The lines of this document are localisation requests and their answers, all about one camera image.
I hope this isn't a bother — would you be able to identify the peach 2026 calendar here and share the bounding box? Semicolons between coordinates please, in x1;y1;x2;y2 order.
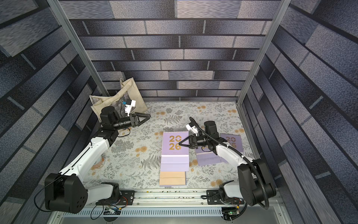
159;171;186;186

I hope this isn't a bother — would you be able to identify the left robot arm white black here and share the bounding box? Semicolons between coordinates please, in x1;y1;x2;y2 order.
44;106;151;214

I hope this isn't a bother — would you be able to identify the cream canvas tote bag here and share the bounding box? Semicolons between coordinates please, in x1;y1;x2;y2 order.
89;78;147;122

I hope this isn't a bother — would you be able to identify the left aluminium frame post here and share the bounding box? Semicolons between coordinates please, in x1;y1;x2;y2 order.
47;0;110;97

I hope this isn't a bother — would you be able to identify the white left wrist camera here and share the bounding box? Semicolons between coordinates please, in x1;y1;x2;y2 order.
122;100;136;116

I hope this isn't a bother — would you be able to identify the right aluminium frame post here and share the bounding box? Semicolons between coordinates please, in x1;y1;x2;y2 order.
237;0;291;106

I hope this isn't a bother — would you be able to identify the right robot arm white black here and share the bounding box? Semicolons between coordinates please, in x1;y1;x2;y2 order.
179;117;277;210

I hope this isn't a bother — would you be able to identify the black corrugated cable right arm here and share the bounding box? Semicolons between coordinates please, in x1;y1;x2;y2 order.
189;116;269;210

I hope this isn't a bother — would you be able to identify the purple 2026 calendar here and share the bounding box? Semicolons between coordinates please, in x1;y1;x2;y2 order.
195;147;227;166
160;131;189;172
220;133;244;154

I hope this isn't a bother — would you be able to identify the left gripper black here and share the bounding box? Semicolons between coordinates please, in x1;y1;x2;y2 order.
112;114;151;132

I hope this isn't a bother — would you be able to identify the aluminium frame post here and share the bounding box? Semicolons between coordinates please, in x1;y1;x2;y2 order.
47;0;110;97
237;0;291;106

